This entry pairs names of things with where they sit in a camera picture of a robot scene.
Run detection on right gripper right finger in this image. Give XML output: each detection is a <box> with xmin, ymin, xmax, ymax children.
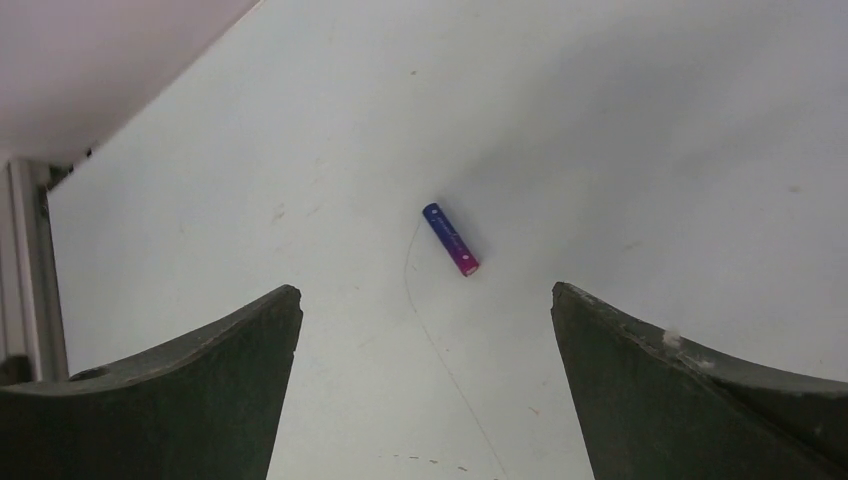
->
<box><xmin>551</xmin><ymin>282</ymin><xmax>847</xmax><ymax>479</ymax></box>

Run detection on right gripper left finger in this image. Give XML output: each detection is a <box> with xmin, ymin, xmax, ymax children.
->
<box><xmin>1</xmin><ymin>285</ymin><xmax>303</xmax><ymax>479</ymax></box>

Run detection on blue battery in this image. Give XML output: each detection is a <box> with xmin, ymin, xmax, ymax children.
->
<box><xmin>422</xmin><ymin>203</ymin><xmax>480</xmax><ymax>277</ymax></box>

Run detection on left aluminium frame profile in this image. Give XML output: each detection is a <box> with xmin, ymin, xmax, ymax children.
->
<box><xmin>1</xmin><ymin>159</ymin><xmax>69</xmax><ymax>381</ymax></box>

